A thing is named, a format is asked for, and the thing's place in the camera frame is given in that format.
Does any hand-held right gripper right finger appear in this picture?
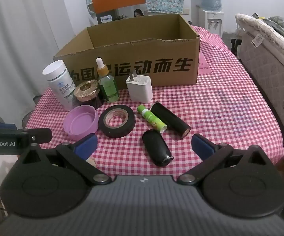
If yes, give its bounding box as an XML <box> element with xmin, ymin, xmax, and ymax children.
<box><xmin>178</xmin><ymin>133</ymin><xmax>273</xmax><ymax>185</ymax></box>

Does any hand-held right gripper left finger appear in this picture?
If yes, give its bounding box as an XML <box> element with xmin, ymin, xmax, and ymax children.
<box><xmin>17</xmin><ymin>133</ymin><xmax>112</xmax><ymax>185</ymax></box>

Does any purple plastic lid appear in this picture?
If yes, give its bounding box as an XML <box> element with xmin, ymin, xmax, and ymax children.
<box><xmin>63</xmin><ymin>104</ymin><xmax>99</xmax><ymax>140</ymax></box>

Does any black tape roll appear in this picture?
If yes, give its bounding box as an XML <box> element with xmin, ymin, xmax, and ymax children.
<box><xmin>98</xmin><ymin>104</ymin><xmax>136</xmax><ymax>138</ymax></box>

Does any white pill bottle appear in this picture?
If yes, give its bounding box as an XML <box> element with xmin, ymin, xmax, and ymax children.
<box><xmin>42</xmin><ymin>60</ymin><xmax>77</xmax><ymax>111</ymax></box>

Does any green dropper bottle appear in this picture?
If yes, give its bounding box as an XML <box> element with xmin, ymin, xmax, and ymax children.
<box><xmin>96</xmin><ymin>57</ymin><xmax>120</xmax><ymax>103</ymax></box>

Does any white charger plug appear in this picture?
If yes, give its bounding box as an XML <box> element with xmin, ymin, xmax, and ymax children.
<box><xmin>125</xmin><ymin>72</ymin><xmax>153</xmax><ymax>104</ymax></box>

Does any brown cardboard box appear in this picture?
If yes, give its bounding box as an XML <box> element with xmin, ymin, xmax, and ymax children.
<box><xmin>53</xmin><ymin>13</ymin><xmax>201</xmax><ymax>89</ymax></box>

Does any short black cylinder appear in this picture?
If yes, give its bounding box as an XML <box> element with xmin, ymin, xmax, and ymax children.
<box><xmin>142</xmin><ymin>129</ymin><xmax>174</xmax><ymax>167</ymax></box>

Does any red checked tablecloth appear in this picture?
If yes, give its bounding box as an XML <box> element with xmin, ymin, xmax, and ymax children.
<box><xmin>24</xmin><ymin>25</ymin><xmax>284</xmax><ymax>177</ymax></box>

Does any gold lid jar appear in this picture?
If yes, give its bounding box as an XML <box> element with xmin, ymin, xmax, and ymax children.
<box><xmin>74</xmin><ymin>81</ymin><xmax>102</xmax><ymax>110</ymax></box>

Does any green lip balm tube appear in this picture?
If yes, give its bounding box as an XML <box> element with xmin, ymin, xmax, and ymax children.
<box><xmin>137</xmin><ymin>104</ymin><xmax>167</xmax><ymax>134</ymax></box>

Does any pink paper sheet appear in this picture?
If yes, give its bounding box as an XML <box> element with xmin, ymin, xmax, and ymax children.
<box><xmin>198</xmin><ymin>54</ymin><xmax>211</xmax><ymax>75</ymax></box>

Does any white curtain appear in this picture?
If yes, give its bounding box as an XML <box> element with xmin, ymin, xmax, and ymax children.
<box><xmin>0</xmin><ymin>0</ymin><xmax>66</xmax><ymax>128</ymax></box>

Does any white water dispenser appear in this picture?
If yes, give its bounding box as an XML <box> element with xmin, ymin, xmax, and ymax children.
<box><xmin>197</xmin><ymin>7</ymin><xmax>225</xmax><ymax>38</ymax></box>

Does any grey green blanket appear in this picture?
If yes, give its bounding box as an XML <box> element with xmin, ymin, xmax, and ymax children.
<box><xmin>251</xmin><ymin>12</ymin><xmax>284</xmax><ymax>52</ymax></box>

